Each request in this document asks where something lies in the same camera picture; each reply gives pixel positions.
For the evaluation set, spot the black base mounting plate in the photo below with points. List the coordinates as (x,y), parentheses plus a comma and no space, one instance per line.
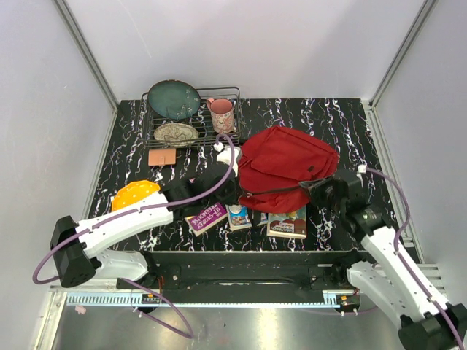
(305,270)

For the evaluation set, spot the orange yellow plate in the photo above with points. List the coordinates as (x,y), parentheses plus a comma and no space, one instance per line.
(132,193)

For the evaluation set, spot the blue cartoon book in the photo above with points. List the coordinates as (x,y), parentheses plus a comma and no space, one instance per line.
(238,218)

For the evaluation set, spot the red student backpack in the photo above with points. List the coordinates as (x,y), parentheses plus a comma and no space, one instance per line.
(275,161)

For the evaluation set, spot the teal round plate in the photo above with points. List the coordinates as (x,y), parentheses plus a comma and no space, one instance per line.
(174,99)

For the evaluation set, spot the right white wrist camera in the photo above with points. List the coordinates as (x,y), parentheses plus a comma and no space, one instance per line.
(361,170)

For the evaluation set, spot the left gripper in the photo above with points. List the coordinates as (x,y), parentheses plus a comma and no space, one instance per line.
(234,196)

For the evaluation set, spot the purple treehouse book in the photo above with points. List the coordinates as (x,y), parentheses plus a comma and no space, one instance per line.
(206,219)

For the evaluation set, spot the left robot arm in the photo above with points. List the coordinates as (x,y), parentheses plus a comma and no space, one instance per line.
(81,251)

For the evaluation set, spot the pink patterned mug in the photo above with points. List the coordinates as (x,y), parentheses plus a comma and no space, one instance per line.
(222,114)

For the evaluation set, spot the aluminium frame rail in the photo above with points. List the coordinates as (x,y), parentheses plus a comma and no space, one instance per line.
(224,294)

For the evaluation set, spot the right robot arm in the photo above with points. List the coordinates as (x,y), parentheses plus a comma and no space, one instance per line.
(422,316)

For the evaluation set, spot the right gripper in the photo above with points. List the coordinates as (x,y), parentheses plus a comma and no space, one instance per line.
(315,193)

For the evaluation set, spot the yellow illustrated book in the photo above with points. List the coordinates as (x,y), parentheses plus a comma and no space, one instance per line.
(288,225)

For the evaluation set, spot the dark wire dish rack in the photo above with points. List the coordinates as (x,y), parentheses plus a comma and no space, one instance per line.
(201,121)

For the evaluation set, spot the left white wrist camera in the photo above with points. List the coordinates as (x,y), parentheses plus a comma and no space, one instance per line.
(225,155)

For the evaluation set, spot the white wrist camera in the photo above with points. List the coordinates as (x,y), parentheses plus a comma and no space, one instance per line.
(361,170)
(225,155)

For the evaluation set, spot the pink leather wallet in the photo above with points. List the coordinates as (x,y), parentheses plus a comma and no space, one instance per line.
(162,157)

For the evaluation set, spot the beige patterned plate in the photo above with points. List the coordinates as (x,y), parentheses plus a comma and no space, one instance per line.
(175,134)

